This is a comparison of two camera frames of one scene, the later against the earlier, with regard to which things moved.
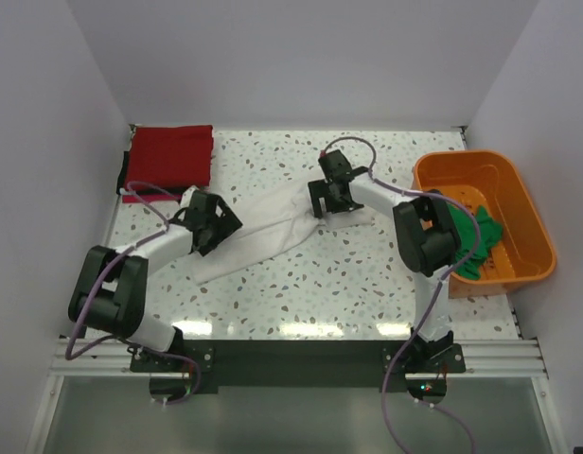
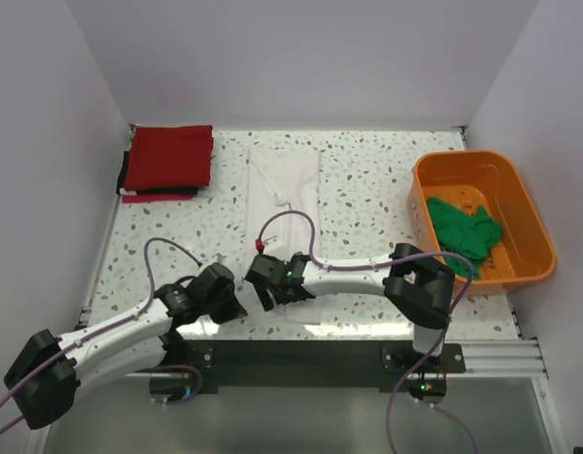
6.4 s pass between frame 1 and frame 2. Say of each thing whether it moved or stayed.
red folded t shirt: stayed
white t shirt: moved
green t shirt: stayed
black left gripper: moved
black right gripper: moved
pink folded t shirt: stayed
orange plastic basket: stayed
